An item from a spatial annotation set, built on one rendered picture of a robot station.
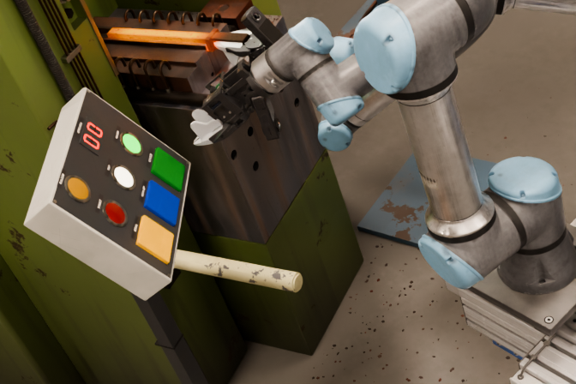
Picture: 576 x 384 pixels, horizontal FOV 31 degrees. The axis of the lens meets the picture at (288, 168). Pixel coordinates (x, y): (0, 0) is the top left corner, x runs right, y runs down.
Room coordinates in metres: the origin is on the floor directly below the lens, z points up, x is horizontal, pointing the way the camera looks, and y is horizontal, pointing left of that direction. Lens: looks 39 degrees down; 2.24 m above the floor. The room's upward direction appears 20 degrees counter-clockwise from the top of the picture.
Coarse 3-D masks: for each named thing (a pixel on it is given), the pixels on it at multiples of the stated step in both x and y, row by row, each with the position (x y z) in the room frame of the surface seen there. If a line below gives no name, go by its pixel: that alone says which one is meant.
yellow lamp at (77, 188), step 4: (72, 180) 1.51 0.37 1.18; (76, 180) 1.52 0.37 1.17; (80, 180) 1.52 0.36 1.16; (68, 184) 1.50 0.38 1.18; (72, 184) 1.50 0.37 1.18; (76, 184) 1.51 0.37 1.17; (80, 184) 1.51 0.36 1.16; (84, 184) 1.52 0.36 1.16; (72, 188) 1.49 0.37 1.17; (76, 188) 1.50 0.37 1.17; (80, 188) 1.50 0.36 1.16; (84, 188) 1.51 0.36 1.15; (72, 192) 1.48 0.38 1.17; (76, 192) 1.49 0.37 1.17; (80, 192) 1.49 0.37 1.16; (84, 192) 1.50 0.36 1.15; (76, 196) 1.48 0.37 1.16; (80, 196) 1.48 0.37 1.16; (84, 196) 1.49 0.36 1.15
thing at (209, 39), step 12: (108, 36) 2.29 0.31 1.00; (120, 36) 2.27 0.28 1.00; (132, 36) 2.24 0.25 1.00; (144, 36) 2.22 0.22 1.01; (156, 36) 2.20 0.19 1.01; (168, 36) 2.18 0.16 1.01; (180, 36) 2.16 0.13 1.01; (192, 36) 2.14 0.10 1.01; (204, 36) 2.12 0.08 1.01; (216, 36) 2.09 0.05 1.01; (228, 36) 2.07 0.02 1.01; (240, 36) 2.05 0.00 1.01; (216, 48) 2.09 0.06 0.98
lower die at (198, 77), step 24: (96, 24) 2.39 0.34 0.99; (120, 24) 2.35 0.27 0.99; (144, 24) 2.30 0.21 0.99; (168, 24) 2.26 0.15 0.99; (192, 24) 2.22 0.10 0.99; (216, 24) 2.18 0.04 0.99; (120, 48) 2.23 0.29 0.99; (144, 48) 2.19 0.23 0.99; (168, 48) 2.15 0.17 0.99; (192, 48) 2.11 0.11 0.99; (120, 72) 2.14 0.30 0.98; (168, 72) 2.07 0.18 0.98; (192, 72) 2.03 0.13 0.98; (216, 72) 2.09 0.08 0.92
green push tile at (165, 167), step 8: (160, 152) 1.70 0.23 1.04; (160, 160) 1.67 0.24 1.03; (168, 160) 1.69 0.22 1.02; (176, 160) 1.70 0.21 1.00; (152, 168) 1.65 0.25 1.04; (160, 168) 1.65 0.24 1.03; (168, 168) 1.67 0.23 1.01; (176, 168) 1.68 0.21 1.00; (184, 168) 1.69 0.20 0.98; (160, 176) 1.64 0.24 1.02; (168, 176) 1.65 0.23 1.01; (176, 176) 1.66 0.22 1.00; (168, 184) 1.63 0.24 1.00; (176, 184) 1.63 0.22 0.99
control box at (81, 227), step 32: (96, 96) 1.76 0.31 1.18; (64, 128) 1.67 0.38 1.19; (128, 128) 1.72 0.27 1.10; (64, 160) 1.55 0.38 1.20; (96, 160) 1.59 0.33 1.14; (128, 160) 1.64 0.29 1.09; (64, 192) 1.48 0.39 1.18; (96, 192) 1.52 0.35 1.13; (128, 192) 1.56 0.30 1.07; (32, 224) 1.45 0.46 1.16; (64, 224) 1.44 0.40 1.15; (96, 224) 1.45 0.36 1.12; (128, 224) 1.48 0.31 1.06; (160, 224) 1.52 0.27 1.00; (96, 256) 1.43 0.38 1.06; (128, 256) 1.42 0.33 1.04; (128, 288) 1.43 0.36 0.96; (160, 288) 1.41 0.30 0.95
